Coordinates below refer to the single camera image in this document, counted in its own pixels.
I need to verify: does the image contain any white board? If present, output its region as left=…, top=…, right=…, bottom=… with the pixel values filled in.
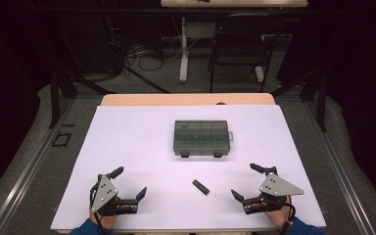
left=50, top=104, right=327, bottom=231

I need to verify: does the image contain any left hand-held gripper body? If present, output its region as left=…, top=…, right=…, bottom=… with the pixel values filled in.
left=90, top=174, right=139, bottom=217

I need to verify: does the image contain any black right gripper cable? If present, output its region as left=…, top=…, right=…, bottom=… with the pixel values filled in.
left=277, top=195, right=298, bottom=235

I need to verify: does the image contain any desk with white legs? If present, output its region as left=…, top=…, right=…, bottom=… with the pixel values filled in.
left=160, top=0, right=309, bottom=84

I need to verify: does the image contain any person's right hand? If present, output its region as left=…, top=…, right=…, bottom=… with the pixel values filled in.
left=263, top=195, right=296, bottom=231

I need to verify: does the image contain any bundle of floor cables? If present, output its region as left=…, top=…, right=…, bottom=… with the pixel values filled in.
left=123, top=40, right=184, bottom=73

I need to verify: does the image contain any wooden table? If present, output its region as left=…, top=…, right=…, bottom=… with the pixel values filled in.
left=57, top=92, right=324, bottom=235

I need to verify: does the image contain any person's left hand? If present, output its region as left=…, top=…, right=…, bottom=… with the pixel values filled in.
left=89, top=209, right=118, bottom=230

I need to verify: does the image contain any metal floor rail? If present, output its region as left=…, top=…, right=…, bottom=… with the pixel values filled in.
left=0, top=97, right=76, bottom=235
left=305, top=101, right=376, bottom=235

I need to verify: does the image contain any black metal stand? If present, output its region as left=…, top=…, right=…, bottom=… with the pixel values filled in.
left=48, top=69, right=116, bottom=129
left=269, top=69, right=328, bottom=133

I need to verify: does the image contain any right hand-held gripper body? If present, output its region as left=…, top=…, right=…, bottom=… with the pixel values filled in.
left=243, top=165, right=305, bottom=215

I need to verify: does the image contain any black usb stick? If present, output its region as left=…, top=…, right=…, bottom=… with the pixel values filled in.
left=191, top=178, right=211, bottom=196

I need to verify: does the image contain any clear grey compartment box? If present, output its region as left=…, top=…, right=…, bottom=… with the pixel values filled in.
left=172, top=119, right=235, bottom=159

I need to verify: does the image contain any black folding chair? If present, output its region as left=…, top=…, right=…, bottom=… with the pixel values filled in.
left=208, top=13, right=287, bottom=94

